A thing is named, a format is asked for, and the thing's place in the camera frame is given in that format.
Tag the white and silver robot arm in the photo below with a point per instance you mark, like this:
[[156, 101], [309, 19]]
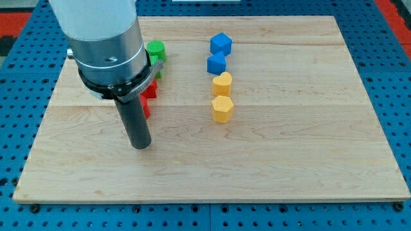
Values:
[[107, 45]]

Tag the green block behind arm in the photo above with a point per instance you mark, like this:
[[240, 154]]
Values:
[[156, 66]]

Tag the red circle block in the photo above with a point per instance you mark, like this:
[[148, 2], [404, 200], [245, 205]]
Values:
[[144, 104]]

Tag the yellow hexagon block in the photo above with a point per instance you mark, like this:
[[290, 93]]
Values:
[[222, 109]]

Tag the yellow heart block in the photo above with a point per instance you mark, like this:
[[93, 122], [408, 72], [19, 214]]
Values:
[[222, 84]]

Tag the blue triangle block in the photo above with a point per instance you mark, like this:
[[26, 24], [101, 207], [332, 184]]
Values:
[[216, 63]]

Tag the red star block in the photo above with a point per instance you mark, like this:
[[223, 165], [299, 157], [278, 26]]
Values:
[[151, 91]]

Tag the black cylindrical end effector rod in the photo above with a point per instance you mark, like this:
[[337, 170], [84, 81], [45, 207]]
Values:
[[132, 115]]

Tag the blue cube block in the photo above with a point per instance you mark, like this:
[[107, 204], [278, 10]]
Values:
[[221, 43]]

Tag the green cylinder block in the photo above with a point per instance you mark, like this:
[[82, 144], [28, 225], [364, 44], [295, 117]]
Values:
[[157, 48]]

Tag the wooden board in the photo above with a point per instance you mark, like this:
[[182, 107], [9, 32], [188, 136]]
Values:
[[303, 129]]

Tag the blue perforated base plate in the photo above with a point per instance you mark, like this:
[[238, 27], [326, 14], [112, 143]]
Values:
[[31, 70]]

